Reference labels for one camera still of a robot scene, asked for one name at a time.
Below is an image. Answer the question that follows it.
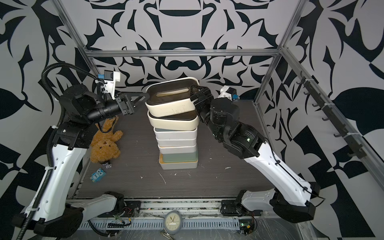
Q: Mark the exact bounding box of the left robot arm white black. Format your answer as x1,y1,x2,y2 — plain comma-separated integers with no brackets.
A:
12,85,149,239

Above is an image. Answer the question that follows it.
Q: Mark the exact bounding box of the white box bamboo lid front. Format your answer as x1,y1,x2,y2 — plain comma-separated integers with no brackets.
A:
159,154,199,170

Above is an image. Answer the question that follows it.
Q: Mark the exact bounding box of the blue owl toy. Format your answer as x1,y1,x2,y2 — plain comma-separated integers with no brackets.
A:
90,168,107,183

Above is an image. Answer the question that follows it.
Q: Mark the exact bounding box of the small zebra striped toy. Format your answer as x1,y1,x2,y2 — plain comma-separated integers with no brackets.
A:
101,161,113,169

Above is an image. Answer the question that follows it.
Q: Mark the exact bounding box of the white slotted cable duct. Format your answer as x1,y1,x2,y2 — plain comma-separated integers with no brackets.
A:
92,219,240,231

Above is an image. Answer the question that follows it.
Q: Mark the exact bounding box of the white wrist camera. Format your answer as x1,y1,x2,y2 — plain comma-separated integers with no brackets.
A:
218,86,240,102
101,70,121,100

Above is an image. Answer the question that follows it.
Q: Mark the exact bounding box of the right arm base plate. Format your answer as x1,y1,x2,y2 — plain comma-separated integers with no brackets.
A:
220,200,263,217

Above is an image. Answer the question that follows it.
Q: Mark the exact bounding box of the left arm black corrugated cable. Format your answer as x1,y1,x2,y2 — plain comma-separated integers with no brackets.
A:
14,62,104,240

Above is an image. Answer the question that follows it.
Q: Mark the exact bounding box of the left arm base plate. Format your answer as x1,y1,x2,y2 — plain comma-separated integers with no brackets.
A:
118,201,142,218

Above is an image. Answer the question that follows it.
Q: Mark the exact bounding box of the white box bamboo lid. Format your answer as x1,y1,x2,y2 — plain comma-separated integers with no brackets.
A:
159,154,199,170
156,138,197,148
158,145,197,155

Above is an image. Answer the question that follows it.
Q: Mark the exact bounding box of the green tissue box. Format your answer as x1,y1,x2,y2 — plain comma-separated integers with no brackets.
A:
160,151,198,163

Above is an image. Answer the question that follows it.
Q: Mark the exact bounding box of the green circuit board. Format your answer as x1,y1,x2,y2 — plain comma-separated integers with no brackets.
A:
239,219,255,236

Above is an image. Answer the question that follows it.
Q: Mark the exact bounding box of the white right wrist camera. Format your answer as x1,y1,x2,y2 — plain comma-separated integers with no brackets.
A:
218,86,240,102

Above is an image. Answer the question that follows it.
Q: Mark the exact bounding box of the round analog clock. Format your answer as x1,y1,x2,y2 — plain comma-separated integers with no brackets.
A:
164,211,183,235

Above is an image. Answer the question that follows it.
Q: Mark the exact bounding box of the brown plush bunny toy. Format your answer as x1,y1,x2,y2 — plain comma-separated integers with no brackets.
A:
90,116,124,164

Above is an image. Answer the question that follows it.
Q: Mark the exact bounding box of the black wall hook rack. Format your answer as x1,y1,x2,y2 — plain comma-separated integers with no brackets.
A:
299,76,367,159

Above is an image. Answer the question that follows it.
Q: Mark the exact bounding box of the white box grey lid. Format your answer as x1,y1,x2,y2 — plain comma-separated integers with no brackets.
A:
154,128,198,140

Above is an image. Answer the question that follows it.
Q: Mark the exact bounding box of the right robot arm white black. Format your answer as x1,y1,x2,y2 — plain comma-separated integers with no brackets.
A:
190,85,320,223

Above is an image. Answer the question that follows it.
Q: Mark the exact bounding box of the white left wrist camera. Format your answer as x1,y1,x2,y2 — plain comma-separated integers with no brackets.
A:
101,70,121,100

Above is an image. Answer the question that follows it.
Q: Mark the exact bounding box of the cream box dark clear lid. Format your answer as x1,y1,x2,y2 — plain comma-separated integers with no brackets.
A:
146,77,200,117

